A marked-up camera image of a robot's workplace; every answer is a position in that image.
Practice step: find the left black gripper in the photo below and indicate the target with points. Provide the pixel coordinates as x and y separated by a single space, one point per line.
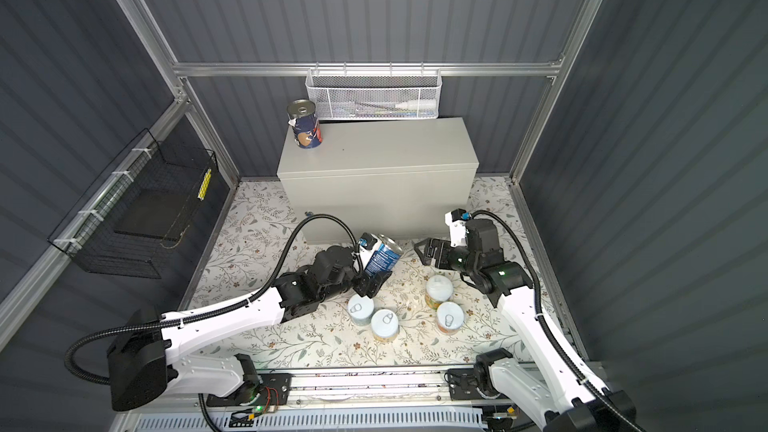
365 286

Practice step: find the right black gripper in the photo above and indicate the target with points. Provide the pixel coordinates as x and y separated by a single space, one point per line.
444 247

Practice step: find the blue label tin can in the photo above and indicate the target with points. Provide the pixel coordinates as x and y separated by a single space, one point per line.
386 254

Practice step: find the yellow green can plastic lid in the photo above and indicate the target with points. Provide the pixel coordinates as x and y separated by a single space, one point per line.
438 289

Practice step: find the dark tomato tin can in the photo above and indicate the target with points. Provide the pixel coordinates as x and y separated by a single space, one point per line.
304 123

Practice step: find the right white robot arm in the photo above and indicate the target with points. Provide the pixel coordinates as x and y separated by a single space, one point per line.
540 348

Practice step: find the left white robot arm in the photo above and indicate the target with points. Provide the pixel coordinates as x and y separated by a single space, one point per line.
145 365

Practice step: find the green label can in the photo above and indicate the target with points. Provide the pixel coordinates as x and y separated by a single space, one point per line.
360 310

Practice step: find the yellow label can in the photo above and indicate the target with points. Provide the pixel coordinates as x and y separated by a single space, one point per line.
384 325

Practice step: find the floral patterned mat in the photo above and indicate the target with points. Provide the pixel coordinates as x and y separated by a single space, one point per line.
256 227

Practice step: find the orange label can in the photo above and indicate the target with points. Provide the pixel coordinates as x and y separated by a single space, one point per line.
450 317

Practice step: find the grey metal cabinet box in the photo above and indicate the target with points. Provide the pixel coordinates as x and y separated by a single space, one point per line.
396 178

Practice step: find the white tube in basket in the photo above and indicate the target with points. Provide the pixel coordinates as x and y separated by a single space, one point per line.
419 107

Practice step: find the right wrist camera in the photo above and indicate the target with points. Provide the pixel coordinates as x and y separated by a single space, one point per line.
456 221

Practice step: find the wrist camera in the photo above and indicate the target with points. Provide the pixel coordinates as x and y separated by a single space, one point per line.
366 245
456 221

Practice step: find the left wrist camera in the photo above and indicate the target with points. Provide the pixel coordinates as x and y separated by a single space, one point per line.
366 245

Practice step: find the white perforated cable tray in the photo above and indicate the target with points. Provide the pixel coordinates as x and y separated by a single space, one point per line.
360 419

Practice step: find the white wire mesh basket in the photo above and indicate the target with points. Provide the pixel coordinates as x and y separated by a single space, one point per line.
369 98

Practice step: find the black wire mesh basket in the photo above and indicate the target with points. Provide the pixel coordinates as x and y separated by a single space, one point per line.
133 223

